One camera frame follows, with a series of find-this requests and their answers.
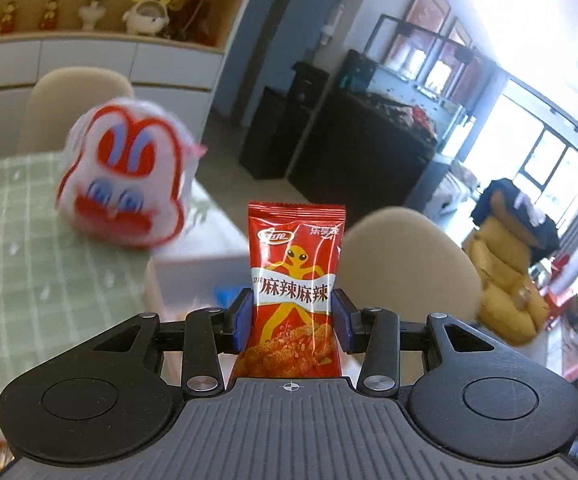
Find small framed wall picture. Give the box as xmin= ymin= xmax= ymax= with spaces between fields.
xmin=446 ymin=16 xmax=473 ymax=48

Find large framed wall picture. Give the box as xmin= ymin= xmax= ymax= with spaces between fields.
xmin=403 ymin=0 xmax=453 ymax=57

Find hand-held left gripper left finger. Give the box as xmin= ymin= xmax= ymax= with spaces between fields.
xmin=86 ymin=287 xmax=256 ymax=397

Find white wall device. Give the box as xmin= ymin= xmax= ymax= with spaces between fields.
xmin=321 ymin=5 xmax=345 ymax=44

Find beige chair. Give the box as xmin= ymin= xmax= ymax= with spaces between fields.
xmin=339 ymin=207 xmax=485 ymax=332
xmin=16 ymin=67 xmax=136 ymax=156

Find black floor appliance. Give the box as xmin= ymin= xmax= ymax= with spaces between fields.
xmin=239 ymin=60 xmax=331 ymax=182

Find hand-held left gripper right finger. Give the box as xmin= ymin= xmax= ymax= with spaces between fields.
xmin=333 ymin=287 xmax=501 ymax=397

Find white plush toy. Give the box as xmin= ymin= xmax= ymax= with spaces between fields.
xmin=121 ymin=0 xmax=173 ymax=37

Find brown plush toy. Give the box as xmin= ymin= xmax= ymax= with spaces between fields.
xmin=161 ymin=0 xmax=218 ymax=47

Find white floral table cloth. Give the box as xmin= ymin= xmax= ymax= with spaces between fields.
xmin=179 ymin=180 xmax=251 ymax=261

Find balcony glass door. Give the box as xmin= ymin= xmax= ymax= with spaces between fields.
xmin=462 ymin=77 xmax=578 ymax=242

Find wood and white shelf cabinet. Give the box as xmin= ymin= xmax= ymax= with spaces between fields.
xmin=0 ymin=0 xmax=266 ymax=97

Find glass fish tank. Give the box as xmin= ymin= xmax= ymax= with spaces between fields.
xmin=336 ymin=15 xmax=476 ymax=161

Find white vase with plant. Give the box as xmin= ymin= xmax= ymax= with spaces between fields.
xmin=78 ymin=0 xmax=108 ymax=31

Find yellow sofa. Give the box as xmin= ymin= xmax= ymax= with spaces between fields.
xmin=462 ymin=205 xmax=553 ymax=346

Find green checked tablecloth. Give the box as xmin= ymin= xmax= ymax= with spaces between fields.
xmin=0 ymin=152 xmax=200 ymax=461

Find red figurine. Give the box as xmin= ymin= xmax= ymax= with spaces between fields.
xmin=39 ymin=0 xmax=62 ymax=31
xmin=0 ymin=1 xmax=20 ymax=36

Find red snack packet yellow figure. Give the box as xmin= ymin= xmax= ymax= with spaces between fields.
xmin=229 ymin=201 xmax=346 ymax=378

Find white storage box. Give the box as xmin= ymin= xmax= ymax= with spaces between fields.
xmin=146 ymin=230 xmax=256 ymax=322

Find dark clothes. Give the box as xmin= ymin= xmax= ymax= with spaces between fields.
xmin=472 ymin=177 xmax=563 ymax=263

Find black low cabinet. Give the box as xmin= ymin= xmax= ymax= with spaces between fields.
xmin=286 ymin=87 xmax=441 ymax=227

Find white red rabbit bag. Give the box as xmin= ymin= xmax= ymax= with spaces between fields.
xmin=54 ymin=97 xmax=207 ymax=251

